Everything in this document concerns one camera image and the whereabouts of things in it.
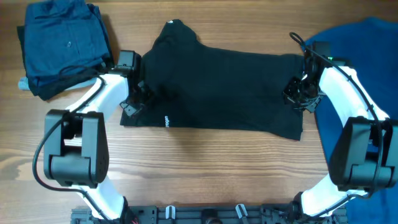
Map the left black cable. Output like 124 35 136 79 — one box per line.
32 65 108 223

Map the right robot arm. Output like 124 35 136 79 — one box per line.
283 41 397 223

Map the blue t-shirt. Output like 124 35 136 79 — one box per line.
306 17 397 224

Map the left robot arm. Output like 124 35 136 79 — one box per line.
37 50 152 223

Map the black t-shirt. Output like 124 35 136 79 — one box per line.
120 19 303 140

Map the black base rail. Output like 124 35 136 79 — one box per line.
70 204 348 224

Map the folded blue denim shirt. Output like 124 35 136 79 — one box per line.
24 1 111 86

